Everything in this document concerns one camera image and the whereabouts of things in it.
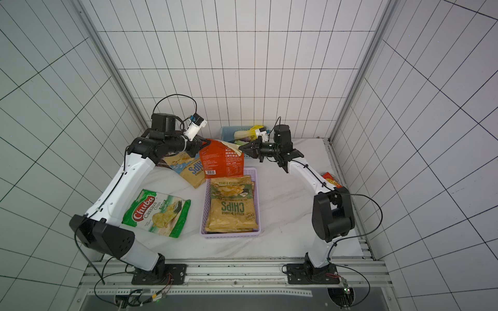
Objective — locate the red snack packet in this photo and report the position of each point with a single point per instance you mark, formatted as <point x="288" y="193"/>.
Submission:
<point x="332" y="180"/>

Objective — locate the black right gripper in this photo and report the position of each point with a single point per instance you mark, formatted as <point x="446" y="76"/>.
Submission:
<point x="258" y="148"/>

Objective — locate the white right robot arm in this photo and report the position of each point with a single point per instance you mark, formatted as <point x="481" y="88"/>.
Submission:
<point x="332" y="212"/>

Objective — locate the white toy cabbage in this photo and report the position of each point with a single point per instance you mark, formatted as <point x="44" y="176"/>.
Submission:
<point x="243" y="135"/>

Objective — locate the blue kettle cooked chips bag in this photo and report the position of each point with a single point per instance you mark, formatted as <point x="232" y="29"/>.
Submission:
<point x="191" y="169"/>

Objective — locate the light blue perforated basket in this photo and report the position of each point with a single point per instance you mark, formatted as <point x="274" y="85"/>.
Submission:
<point x="228" y="131"/>

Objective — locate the yellow toy cabbage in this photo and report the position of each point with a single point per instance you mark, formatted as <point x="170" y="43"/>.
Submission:
<point x="253" y="131"/>

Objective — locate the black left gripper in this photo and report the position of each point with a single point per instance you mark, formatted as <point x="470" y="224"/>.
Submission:
<point x="197" y="144"/>

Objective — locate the beige cassava chips bag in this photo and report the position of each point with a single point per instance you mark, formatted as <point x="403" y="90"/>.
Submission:
<point x="221" y="161"/>

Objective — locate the green Chuba cassava chips bag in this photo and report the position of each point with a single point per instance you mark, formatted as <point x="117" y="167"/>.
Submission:
<point x="158" y="213"/>

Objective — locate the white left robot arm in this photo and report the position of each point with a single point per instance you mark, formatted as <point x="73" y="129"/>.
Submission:
<point x="100" y="227"/>

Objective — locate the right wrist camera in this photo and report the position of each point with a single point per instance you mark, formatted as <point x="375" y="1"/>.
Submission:
<point x="262" y="133"/>

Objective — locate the purple perforated basket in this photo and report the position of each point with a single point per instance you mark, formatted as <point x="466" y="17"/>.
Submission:
<point x="249" y="171"/>

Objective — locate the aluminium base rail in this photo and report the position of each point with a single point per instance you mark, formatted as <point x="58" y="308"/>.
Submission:
<point x="238" y="284"/>

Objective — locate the green sour cream chips bag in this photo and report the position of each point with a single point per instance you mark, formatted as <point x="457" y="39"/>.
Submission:
<point x="232" y="207"/>

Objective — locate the green toy napa cabbage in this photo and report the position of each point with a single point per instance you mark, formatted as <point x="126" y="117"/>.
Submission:
<point x="241" y="142"/>

